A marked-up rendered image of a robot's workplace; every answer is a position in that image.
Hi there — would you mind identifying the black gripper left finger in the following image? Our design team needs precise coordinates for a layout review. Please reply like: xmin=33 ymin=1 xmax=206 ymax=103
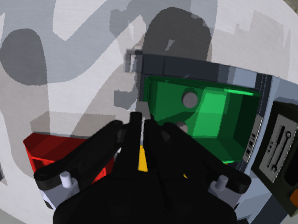
xmin=33 ymin=101 xmax=143 ymax=216

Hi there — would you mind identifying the green bin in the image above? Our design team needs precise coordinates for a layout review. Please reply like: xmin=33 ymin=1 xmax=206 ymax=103
xmin=147 ymin=76 xmax=261 ymax=163

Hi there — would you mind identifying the black case with orange handles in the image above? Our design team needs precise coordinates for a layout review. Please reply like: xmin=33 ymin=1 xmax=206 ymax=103
xmin=237 ymin=218 xmax=249 ymax=224

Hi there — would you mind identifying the grey metal shelf rack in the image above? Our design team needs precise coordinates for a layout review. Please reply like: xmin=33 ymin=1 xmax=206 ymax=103
xmin=123 ymin=49 xmax=298 ymax=224

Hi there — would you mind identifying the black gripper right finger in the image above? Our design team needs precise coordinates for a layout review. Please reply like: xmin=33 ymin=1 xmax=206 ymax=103
xmin=141 ymin=102 xmax=252 ymax=216

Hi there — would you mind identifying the red bin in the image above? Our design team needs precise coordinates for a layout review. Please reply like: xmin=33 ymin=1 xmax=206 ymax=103
xmin=23 ymin=133 xmax=114 ymax=184

